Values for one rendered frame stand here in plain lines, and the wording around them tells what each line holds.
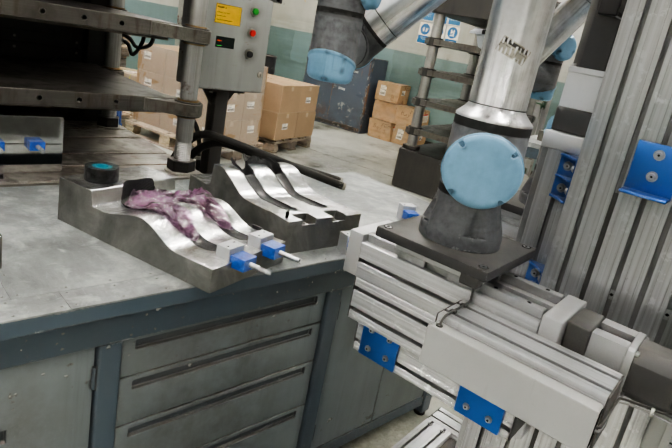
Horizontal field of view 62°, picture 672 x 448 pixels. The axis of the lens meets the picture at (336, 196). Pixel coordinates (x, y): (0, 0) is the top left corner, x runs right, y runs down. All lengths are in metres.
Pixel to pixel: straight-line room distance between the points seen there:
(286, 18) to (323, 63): 9.20
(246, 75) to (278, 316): 1.09
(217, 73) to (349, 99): 6.41
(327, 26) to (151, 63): 5.14
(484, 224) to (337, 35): 0.41
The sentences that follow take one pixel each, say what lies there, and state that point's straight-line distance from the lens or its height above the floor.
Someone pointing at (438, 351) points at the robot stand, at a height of 0.91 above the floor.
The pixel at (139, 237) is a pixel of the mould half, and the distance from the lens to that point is 1.31.
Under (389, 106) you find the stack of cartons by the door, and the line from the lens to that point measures 8.31.
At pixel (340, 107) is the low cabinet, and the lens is 8.62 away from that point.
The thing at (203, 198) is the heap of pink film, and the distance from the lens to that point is 1.41.
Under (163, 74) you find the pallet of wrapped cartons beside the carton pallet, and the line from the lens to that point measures 5.83.
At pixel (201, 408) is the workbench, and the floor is 0.41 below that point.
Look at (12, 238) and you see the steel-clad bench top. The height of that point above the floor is 0.80.
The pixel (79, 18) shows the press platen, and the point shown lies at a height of 1.26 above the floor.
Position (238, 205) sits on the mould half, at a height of 0.85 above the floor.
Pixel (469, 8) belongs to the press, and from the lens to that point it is 5.42.
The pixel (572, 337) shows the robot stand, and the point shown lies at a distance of 0.99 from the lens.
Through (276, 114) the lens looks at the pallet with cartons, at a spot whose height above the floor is 0.43.
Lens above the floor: 1.35
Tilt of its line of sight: 16 degrees down
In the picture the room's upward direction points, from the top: 11 degrees clockwise
